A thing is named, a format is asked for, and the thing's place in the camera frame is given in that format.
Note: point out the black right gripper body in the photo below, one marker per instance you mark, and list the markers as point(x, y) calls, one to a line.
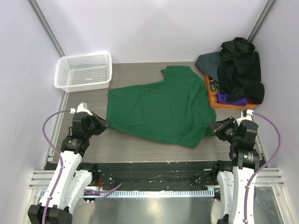
point(223, 127)

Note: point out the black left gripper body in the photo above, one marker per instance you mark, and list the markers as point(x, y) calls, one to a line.
point(96, 127)

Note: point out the green t shirt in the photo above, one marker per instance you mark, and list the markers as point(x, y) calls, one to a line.
point(174, 110)

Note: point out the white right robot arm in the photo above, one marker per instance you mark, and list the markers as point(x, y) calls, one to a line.
point(236, 177)

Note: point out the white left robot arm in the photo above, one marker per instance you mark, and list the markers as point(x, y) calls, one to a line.
point(71, 176)

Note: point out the white plastic basket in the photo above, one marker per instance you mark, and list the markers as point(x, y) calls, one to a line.
point(83, 72)

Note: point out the patterned cloth in tray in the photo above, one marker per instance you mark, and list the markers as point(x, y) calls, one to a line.
point(214, 85)

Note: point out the black t shirt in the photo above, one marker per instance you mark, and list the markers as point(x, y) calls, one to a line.
point(240, 73)

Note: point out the dark teal t shirt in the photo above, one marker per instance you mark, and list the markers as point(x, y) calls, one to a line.
point(209, 63)

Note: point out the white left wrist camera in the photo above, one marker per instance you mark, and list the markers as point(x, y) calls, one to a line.
point(82, 107)

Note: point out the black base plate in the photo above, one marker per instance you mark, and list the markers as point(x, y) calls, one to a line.
point(156, 176)

